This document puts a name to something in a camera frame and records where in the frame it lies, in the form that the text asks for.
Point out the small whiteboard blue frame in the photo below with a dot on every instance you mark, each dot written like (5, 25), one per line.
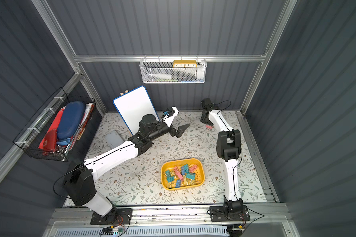
(132, 106)

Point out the yellow clock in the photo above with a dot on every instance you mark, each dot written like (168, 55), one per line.
(184, 63)

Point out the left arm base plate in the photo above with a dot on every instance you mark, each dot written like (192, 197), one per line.
(116, 217)

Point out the teal binder clip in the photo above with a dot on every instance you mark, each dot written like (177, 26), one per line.
(168, 175)
(191, 176)
(170, 179)
(186, 168)

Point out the yellow binder clip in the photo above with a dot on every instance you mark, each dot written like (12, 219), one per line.
(171, 185)
(197, 181)
(184, 182)

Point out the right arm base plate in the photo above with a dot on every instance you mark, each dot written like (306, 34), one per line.
(217, 214)

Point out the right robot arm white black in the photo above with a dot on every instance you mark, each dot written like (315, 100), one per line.
(228, 149)

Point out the black wire side basket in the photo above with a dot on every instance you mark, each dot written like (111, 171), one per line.
(30, 137)

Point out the white wire wall basket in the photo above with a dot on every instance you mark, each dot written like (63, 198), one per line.
(157, 71)

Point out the translucent small plastic box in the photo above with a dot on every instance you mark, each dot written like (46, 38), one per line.
(114, 139)

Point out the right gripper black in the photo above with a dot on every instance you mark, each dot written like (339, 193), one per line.
(204, 114)

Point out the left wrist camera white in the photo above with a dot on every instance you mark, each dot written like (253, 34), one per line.
(169, 115)

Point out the red folder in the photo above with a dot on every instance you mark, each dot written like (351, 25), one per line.
(48, 143)

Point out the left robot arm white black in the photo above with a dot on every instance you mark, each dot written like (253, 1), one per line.
(79, 181)

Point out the wooden easel stand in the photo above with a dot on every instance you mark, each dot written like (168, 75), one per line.
(122, 93)

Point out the blue oval case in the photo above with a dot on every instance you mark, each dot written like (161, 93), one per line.
(70, 120)

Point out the yellow plastic storage tray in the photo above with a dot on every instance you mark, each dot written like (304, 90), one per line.
(180, 163)

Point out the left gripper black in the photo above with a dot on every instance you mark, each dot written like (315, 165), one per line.
(173, 130)

